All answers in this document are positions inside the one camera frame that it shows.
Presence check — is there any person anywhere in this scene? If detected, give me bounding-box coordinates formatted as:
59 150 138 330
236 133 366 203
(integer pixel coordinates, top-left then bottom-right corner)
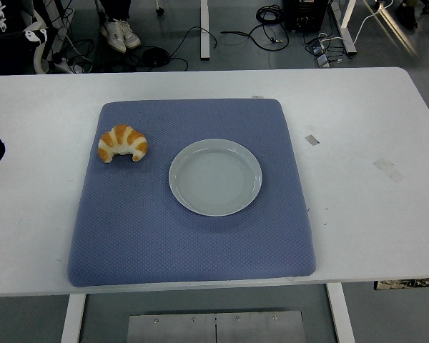
395 0 429 30
98 0 142 54

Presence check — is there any thick black cable coil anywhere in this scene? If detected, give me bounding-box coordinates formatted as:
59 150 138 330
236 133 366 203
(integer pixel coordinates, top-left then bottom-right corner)
139 46 172 68

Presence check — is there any blue quilted mat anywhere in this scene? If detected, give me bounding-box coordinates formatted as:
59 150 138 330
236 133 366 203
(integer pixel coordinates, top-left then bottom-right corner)
66 99 316 289

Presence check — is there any white table leg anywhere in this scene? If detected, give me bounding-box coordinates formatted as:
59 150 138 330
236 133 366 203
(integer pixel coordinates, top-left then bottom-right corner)
60 293 87 343
325 282 357 343

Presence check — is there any white floor cable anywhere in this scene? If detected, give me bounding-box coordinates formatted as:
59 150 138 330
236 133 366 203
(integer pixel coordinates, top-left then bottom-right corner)
352 4 393 42

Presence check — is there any white desk leg with foot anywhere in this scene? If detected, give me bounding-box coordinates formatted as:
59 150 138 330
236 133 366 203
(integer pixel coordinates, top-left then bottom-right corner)
199 0 212 61
329 0 358 55

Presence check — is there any thin black floor cable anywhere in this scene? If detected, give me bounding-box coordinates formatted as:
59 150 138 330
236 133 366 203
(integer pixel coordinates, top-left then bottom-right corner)
167 26 219 60

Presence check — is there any coiled black cable with plug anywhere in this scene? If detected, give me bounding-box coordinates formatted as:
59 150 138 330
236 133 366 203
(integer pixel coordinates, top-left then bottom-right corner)
220 4 290 51

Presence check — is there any golden croissant bread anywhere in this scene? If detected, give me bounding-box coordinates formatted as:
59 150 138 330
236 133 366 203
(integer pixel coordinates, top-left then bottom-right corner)
97 124 149 164

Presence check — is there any white office chair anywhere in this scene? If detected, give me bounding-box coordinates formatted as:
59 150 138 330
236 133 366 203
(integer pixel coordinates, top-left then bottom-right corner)
31 9 54 74

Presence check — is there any pale grey round plate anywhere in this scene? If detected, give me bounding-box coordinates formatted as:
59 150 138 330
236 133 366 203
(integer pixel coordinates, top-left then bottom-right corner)
168 138 264 218

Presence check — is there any black equipment box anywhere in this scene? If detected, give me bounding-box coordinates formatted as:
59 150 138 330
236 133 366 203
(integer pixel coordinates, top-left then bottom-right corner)
283 0 330 33

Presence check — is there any clear tape strip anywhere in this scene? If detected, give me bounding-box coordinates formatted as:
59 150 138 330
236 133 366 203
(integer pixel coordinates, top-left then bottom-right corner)
373 157 405 184

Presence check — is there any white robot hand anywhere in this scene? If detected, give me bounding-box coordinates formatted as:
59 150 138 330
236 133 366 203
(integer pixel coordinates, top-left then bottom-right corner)
0 0 58 54

